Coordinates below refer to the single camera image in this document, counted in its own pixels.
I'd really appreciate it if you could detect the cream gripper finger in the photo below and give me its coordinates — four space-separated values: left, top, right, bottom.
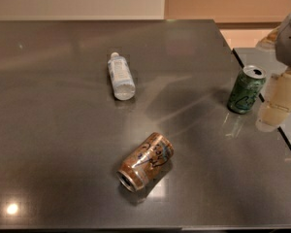
256 67 291 132
255 27 279 51

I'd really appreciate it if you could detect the orange soda can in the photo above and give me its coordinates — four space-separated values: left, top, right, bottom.
116 132 174 192

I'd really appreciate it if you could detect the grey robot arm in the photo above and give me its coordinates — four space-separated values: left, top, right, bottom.
256 12 291 132

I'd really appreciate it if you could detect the green soda can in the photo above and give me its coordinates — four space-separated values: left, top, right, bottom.
227 65 266 115

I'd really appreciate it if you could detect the grey side table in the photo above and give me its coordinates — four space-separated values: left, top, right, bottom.
233 48 291 150

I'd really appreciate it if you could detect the clear plastic water bottle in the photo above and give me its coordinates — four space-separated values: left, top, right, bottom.
108 52 136 101

